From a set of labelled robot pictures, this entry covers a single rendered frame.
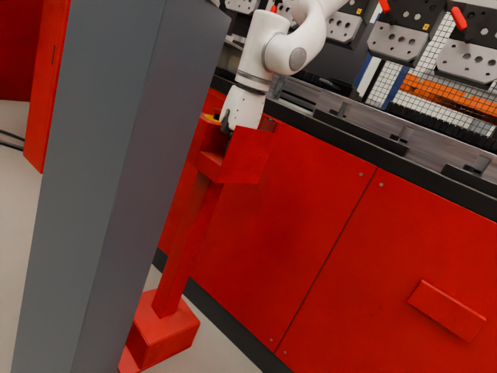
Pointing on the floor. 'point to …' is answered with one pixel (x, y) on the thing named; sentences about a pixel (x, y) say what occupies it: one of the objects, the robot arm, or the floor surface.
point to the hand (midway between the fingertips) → (232, 147)
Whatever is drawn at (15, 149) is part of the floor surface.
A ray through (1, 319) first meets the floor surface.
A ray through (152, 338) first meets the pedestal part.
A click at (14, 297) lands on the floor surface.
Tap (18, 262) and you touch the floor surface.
